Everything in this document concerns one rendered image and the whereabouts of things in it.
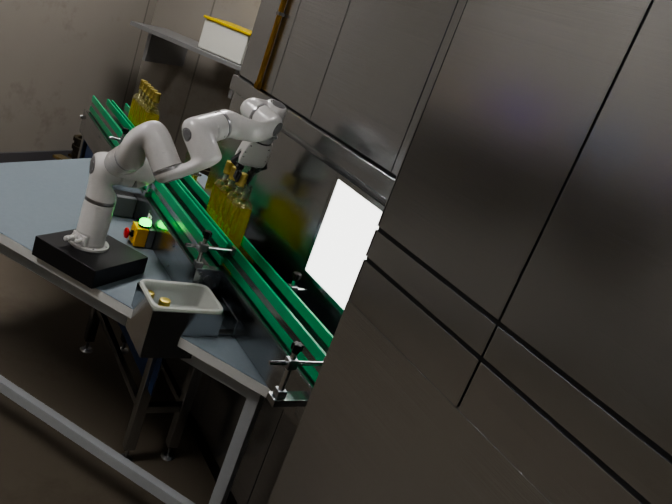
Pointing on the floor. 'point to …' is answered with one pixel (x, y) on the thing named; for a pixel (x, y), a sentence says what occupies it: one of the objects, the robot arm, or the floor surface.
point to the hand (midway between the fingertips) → (243, 176)
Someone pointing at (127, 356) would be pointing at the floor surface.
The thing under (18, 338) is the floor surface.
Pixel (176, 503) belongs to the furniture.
